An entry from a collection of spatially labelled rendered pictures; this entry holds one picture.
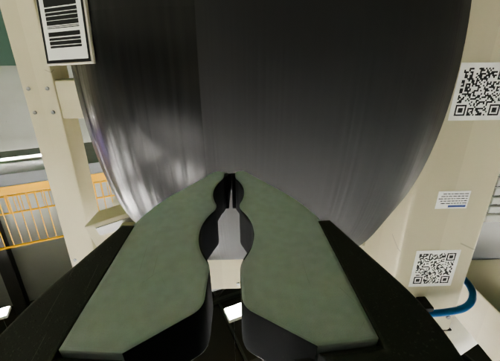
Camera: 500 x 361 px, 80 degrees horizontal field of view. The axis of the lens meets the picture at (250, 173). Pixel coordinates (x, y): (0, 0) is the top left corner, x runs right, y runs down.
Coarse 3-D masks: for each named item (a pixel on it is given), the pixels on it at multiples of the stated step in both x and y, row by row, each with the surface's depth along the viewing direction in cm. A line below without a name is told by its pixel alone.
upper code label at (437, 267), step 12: (420, 252) 50; (432, 252) 50; (444, 252) 50; (456, 252) 50; (420, 264) 50; (432, 264) 50; (444, 264) 51; (456, 264) 51; (420, 276) 51; (432, 276) 51; (444, 276) 52
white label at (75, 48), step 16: (48, 0) 19; (64, 0) 18; (80, 0) 18; (48, 16) 19; (64, 16) 19; (80, 16) 18; (48, 32) 19; (64, 32) 19; (80, 32) 19; (48, 48) 20; (64, 48) 19; (80, 48) 19; (48, 64) 20; (64, 64) 20
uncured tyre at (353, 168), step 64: (128, 0) 17; (192, 0) 17; (256, 0) 18; (320, 0) 18; (384, 0) 18; (448, 0) 18; (128, 64) 19; (192, 64) 18; (256, 64) 19; (320, 64) 19; (384, 64) 19; (448, 64) 21; (128, 128) 21; (192, 128) 20; (256, 128) 20; (320, 128) 20; (384, 128) 21; (128, 192) 25; (320, 192) 24; (384, 192) 24
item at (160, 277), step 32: (192, 192) 11; (224, 192) 12; (160, 224) 9; (192, 224) 9; (128, 256) 8; (160, 256) 8; (192, 256) 8; (96, 288) 7; (128, 288) 7; (160, 288) 7; (192, 288) 7; (96, 320) 6; (128, 320) 6; (160, 320) 6; (192, 320) 7; (64, 352) 6; (96, 352) 6; (128, 352) 6; (160, 352) 6; (192, 352) 7
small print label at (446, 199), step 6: (444, 192) 46; (450, 192) 46; (456, 192) 46; (462, 192) 46; (468, 192) 46; (438, 198) 46; (444, 198) 46; (450, 198) 46; (456, 198) 46; (462, 198) 46; (468, 198) 46; (438, 204) 46; (444, 204) 46; (450, 204) 46; (456, 204) 46; (462, 204) 46
